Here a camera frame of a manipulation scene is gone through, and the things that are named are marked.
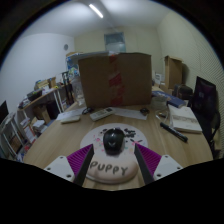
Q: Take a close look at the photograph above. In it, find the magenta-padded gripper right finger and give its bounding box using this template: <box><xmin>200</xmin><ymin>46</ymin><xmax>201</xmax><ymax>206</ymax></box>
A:
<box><xmin>133</xmin><ymin>143</ymin><xmax>184</xmax><ymax>185</ymax></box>

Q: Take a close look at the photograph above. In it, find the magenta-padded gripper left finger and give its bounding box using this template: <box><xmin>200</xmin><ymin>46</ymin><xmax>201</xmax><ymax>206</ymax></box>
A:
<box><xmin>43</xmin><ymin>143</ymin><xmax>95</xmax><ymax>187</ymax></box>

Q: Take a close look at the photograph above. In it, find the black computer mouse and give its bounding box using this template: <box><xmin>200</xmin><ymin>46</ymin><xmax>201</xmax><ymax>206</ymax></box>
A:
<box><xmin>102</xmin><ymin>127</ymin><xmax>126</xmax><ymax>156</ymax></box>

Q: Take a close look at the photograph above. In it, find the round printed mouse pad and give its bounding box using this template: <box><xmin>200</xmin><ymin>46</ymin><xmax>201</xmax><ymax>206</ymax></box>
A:
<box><xmin>79</xmin><ymin>123</ymin><xmax>149</xmax><ymax>185</ymax></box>

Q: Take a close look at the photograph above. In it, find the black marker pen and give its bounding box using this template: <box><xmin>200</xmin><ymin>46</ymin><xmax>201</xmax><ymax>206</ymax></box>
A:
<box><xmin>159</xmin><ymin>121</ymin><xmax>189</xmax><ymax>143</ymax></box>

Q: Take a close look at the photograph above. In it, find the flat white remote control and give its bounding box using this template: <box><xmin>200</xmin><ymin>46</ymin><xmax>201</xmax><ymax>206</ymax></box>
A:
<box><xmin>60</xmin><ymin>114</ymin><xmax>82</xmax><ymax>125</ymax></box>

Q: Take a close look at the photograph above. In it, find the white paper sheet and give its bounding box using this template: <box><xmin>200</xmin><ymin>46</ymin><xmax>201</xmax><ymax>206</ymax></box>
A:
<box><xmin>56</xmin><ymin>107</ymin><xmax>88</xmax><ymax>122</ymax></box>
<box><xmin>114</xmin><ymin>107</ymin><xmax>148</xmax><ymax>121</ymax></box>

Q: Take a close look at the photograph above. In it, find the white book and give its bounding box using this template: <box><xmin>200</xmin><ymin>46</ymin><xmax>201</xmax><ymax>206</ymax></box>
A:
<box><xmin>167</xmin><ymin>104</ymin><xmax>203</xmax><ymax>135</ymax></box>

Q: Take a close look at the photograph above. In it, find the clear plastic cup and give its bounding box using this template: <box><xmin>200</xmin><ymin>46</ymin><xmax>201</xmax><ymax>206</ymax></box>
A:
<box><xmin>151</xmin><ymin>95</ymin><xmax>169</xmax><ymax>111</ymax></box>

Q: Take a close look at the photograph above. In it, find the cluttered shelf unit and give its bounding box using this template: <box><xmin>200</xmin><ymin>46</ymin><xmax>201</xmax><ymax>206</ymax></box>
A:
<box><xmin>0</xmin><ymin>71</ymin><xmax>76</xmax><ymax>161</ymax></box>

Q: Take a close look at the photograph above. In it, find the blue book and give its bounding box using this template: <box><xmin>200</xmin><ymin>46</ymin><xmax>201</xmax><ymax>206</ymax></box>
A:
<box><xmin>151</xmin><ymin>89</ymin><xmax>187</xmax><ymax>109</ymax></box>

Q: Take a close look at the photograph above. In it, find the dark suitcase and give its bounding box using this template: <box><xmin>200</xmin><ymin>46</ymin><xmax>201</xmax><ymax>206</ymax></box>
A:
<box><xmin>173</xmin><ymin>83</ymin><xmax>194</xmax><ymax>101</ymax></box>

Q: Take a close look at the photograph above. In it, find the large brown cardboard box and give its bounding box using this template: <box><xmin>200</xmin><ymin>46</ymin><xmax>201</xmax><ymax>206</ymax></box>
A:
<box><xmin>77</xmin><ymin>52</ymin><xmax>153</xmax><ymax>108</ymax></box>

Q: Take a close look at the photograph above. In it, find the black office chair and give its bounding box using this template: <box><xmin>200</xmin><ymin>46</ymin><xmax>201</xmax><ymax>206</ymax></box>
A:
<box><xmin>190</xmin><ymin>75</ymin><xmax>222</xmax><ymax>158</ymax></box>

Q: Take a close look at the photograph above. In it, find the tall open cardboard box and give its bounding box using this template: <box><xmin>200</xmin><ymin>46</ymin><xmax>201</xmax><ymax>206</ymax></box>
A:
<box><xmin>163</xmin><ymin>55</ymin><xmax>184</xmax><ymax>90</ymax></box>

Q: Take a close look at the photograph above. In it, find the blue and white box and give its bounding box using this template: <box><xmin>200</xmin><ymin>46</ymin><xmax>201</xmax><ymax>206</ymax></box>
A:
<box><xmin>65</xmin><ymin>51</ymin><xmax>83</xmax><ymax>79</ymax></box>

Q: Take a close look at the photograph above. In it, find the grey paper stack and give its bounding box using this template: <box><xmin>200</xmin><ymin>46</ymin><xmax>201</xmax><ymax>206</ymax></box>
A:
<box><xmin>68</xmin><ymin>50</ymin><xmax>109</xmax><ymax>62</ymax></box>

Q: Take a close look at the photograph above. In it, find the grey door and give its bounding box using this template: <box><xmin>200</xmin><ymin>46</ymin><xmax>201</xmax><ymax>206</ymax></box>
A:
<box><xmin>103</xmin><ymin>31</ymin><xmax>127</xmax><ymax>54</ymax></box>

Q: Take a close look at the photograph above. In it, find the ceiling tube light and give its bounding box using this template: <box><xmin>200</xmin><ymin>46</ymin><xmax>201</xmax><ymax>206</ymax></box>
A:
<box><xmin>88</xmin><ymin>3</ymin><xmax>104</xmax><ymax>19</ymax></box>

